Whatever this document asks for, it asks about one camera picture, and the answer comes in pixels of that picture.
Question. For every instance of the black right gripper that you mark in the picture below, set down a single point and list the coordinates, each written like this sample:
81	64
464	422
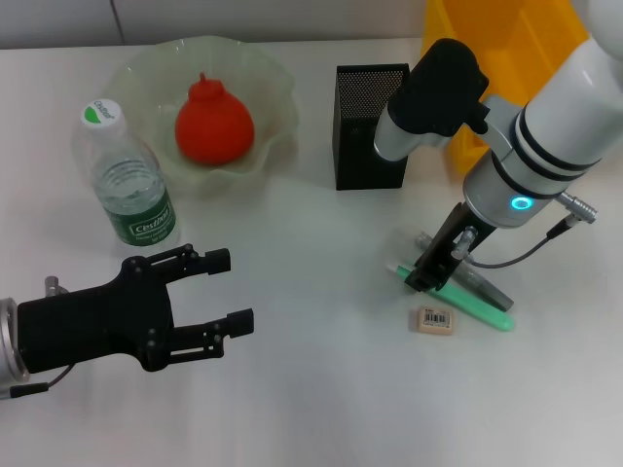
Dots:
448	243

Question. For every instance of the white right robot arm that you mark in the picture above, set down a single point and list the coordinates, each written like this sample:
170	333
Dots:
560	121

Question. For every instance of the translucent green wavy fruit plate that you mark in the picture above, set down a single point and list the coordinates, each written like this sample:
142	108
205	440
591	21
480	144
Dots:
146	73

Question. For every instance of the beige eraser with barcode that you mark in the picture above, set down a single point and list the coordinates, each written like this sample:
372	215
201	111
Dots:
428	321

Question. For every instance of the red-orange fruit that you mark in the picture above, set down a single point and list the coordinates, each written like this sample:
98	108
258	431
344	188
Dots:
214	126

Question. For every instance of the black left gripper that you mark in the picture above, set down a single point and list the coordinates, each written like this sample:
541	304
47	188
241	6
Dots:
97	326

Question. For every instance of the gray pen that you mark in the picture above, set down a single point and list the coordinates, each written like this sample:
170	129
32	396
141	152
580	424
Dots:
491	292

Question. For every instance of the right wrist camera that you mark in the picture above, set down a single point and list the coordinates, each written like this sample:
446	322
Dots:
433	87

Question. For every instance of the green pen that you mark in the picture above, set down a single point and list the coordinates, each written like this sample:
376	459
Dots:
477	309

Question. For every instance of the black mesh pen holder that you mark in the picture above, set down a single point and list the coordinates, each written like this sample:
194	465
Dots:
360	165

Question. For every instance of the yellow plastic bin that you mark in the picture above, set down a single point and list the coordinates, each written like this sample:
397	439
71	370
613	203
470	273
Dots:
511	29

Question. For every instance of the clear green-label water bottle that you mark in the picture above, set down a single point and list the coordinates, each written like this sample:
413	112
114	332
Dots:
136	204

